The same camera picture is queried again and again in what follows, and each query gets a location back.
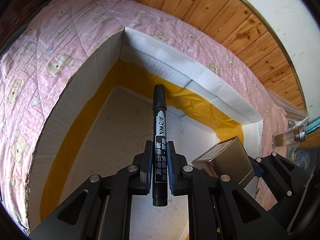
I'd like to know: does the glass tea bottle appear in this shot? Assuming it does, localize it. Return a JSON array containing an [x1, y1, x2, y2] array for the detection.
[[272, 125, 306, 148]]

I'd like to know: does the white cardboard box yellow tape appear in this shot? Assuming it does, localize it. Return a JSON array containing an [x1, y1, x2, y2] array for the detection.
[[28, 28, 263, 228]]

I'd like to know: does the black marker pen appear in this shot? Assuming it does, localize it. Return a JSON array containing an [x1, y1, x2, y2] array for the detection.
[[152, 85, 168, 207]]

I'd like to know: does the gold metal tin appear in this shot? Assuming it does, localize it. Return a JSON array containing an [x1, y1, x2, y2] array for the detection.
[[192, 137, 254, 187]]

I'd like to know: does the pink bear quilt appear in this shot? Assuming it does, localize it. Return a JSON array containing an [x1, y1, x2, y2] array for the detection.
[[1, 0, 288, 231]]

